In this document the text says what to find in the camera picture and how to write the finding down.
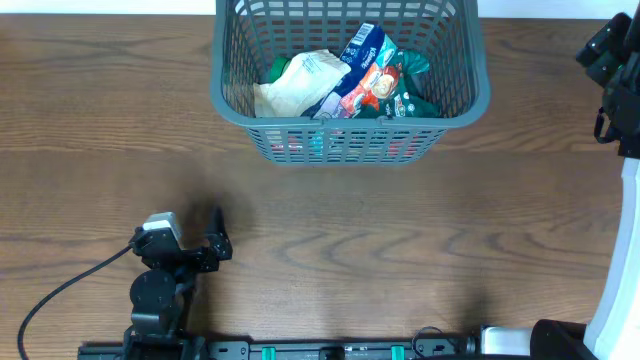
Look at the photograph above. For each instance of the grey plastic lattice basket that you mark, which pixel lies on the grey plastic lattice basket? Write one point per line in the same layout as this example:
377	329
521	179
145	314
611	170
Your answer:
250	35

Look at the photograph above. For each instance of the green capped jar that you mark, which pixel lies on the green capped jar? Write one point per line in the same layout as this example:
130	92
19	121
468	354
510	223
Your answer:
277	69

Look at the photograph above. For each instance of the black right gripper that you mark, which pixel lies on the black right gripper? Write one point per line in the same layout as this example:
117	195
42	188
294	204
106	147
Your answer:
601	57

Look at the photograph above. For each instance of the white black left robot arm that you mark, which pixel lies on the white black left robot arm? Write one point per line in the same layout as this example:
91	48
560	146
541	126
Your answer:
162	296

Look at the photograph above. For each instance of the green Nescafe coffee bag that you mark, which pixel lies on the green Nescafe coffee bag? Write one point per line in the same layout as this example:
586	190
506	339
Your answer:
392	92

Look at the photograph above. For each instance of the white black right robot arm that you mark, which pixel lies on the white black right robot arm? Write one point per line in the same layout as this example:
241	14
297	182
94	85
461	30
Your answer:
613	332

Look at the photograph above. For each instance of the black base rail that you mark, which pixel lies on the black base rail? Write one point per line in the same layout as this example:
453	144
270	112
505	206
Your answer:
330	349

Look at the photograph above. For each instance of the beige paper pouch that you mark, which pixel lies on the beige paper pouch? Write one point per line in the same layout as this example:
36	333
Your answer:
309	78

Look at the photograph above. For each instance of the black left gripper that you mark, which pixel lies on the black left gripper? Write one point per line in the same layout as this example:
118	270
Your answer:
198	255

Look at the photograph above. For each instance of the Kleenex tissue multipack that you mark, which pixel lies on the Kleenex tissue multipack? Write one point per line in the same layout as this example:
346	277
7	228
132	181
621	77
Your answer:
367	54

